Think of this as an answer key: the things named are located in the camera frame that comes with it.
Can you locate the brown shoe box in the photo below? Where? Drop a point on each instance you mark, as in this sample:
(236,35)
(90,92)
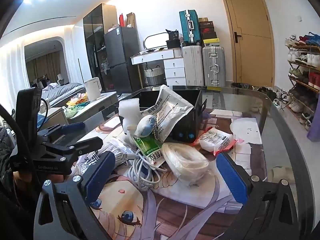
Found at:
(205,19)

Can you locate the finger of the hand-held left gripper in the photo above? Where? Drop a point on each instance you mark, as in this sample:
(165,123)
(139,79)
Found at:
(73,127)
(87,143)

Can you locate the grey bed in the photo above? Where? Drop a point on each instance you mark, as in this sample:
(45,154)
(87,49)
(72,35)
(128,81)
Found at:
(63,91)

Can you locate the black white patterned rug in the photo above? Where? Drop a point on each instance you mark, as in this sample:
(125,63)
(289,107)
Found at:
(215,103)

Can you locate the person's dark jacket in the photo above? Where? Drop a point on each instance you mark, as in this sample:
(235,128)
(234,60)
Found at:
(10,205)

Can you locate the black bag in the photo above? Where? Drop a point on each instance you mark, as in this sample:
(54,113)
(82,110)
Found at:
(172,42)

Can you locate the blue white packet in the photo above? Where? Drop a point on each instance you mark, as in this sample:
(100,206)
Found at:
(170,105)

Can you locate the grey white side cabinet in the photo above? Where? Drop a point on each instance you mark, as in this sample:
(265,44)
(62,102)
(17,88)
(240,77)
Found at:
(100,105)

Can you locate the dark glass cabinet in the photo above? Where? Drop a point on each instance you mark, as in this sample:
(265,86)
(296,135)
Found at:
(93,42)

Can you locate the trash bin with black liner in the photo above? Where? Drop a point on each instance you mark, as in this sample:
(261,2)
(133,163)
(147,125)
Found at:
(241,85)

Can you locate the green packet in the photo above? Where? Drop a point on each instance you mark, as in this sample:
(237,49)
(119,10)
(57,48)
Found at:
(147,150)

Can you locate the white suitcase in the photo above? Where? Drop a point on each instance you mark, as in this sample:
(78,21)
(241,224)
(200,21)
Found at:
(192,66)

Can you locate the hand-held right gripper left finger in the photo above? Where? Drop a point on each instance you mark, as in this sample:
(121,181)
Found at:
(100,172)

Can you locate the red flat box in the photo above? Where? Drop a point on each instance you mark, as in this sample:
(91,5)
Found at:
(122,20)

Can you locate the white blue plush toy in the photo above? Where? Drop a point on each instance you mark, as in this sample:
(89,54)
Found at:
(143,128)

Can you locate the black storage box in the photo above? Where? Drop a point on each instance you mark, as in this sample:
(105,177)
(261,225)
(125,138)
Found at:
(185,130)

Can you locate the white ribbed bin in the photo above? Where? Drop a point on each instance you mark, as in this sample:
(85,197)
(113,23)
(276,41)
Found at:
(177,52)

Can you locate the clear plastic packet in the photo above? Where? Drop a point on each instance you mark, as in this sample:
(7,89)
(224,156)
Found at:
(111,148)

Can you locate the cardboard box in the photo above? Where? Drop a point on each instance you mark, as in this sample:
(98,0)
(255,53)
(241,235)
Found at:
(131,20)

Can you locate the woven laundry basket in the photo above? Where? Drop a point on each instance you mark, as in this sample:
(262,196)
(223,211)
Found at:
(154,76)

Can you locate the white electric kettle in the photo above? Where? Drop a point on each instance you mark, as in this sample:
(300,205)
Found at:
(92,90)

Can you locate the person's left hand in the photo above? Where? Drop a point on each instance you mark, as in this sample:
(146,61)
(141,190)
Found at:
(22,180)

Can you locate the white curtain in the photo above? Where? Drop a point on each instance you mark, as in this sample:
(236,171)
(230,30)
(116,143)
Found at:
(11,75)

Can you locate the wooden door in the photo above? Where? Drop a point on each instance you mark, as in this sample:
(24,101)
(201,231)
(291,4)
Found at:
(252,55)

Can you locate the dark grey refrigerator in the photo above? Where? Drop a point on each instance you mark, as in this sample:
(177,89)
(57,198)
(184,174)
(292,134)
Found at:
(120,55)

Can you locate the scattered loose shoes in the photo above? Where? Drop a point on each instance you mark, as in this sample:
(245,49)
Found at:
(275,96)

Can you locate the cartoon printed table mat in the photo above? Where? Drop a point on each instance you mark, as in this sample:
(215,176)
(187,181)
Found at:
(175,210)

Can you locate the wooden shoe rack with shoes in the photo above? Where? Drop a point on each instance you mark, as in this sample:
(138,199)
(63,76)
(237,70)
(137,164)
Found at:
(302,57)

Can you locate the colourful snack packets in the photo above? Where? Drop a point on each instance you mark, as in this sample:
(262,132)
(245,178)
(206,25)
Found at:
(76,101)

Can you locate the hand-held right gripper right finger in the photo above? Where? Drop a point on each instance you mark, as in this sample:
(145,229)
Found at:
(232,180)

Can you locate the teal suitcase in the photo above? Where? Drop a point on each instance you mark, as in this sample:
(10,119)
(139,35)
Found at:
(188,27)

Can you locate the red white tissue packet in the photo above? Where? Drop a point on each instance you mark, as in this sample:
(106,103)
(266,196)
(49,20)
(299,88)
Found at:
(216,140)

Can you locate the black shoe box red logo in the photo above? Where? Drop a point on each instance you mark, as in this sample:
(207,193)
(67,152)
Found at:
(208,30)

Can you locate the silver suitcase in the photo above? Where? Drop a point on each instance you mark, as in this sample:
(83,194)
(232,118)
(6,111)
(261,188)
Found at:
(213,66)

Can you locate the clear bag of white tubing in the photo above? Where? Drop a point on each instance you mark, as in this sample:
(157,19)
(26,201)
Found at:
(185,162)

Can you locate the white dressing table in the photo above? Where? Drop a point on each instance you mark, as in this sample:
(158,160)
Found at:
(175,66)

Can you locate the white foam piece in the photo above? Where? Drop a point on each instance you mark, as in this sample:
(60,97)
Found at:
(127,108)

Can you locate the oval mirror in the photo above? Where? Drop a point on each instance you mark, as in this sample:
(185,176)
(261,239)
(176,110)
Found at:
(156,41)

